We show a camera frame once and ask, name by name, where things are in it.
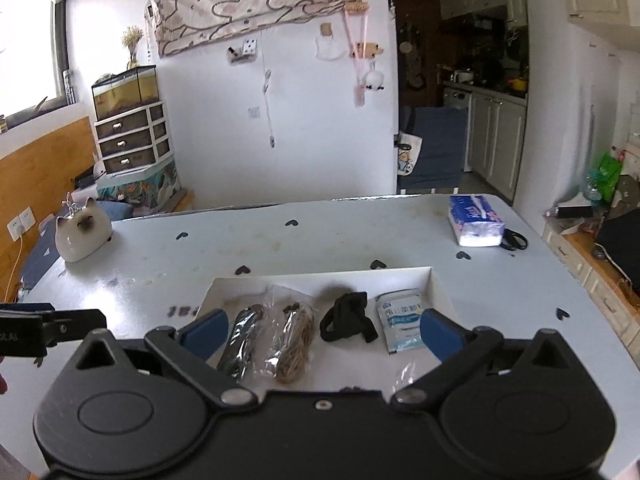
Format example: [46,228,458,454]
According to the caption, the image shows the bag of dark cord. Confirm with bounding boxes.
[217,304,267,382]

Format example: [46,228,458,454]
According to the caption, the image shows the black fabric strap bundle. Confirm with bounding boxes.
[318,289,381,345]

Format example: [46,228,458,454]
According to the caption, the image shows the white wall socket pair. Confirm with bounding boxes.
[6,207,36,240]

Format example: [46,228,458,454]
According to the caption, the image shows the window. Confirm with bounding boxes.
[1,0,68,129]

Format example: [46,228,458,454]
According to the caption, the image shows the glass fish tank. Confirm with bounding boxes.
[91,65,160,120]

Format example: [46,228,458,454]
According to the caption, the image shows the white shallow tray box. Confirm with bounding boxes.
[198,268,457,396]

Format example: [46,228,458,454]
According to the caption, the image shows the kitchen lower cabinets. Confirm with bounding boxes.
[442,82,527,202]

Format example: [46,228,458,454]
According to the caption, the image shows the cat shaped ceramic figurine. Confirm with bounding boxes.
[54,197,113,263]

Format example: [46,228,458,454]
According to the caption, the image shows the grey three drawer cabinet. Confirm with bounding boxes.
[94,101,172,174]

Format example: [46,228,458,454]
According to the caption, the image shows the patterned storage box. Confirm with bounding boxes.
[96,156,181,214]

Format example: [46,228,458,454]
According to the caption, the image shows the dried flower vase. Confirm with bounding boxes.
[122,26,143,70]

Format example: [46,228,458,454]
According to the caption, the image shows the blue tissue pack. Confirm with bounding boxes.
[448,194,504,248]

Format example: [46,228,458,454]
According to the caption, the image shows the person's hand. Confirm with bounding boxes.
[0,375,8,395]

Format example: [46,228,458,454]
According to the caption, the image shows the blue white wipes packet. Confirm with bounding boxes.
[375,289,424,354]

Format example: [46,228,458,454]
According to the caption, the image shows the white tote bag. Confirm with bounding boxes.
[396,132,422,177]

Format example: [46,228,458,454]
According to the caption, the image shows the white hanging cord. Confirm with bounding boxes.
[259,29,278,149]

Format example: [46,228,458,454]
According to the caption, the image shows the green shopping bag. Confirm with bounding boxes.
[596,153,623,203]

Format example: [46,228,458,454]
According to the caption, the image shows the bag of cream cords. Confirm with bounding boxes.
[392,362,420,394]

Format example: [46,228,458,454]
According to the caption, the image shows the bag of tan cord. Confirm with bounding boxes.
[254,285,318,387]

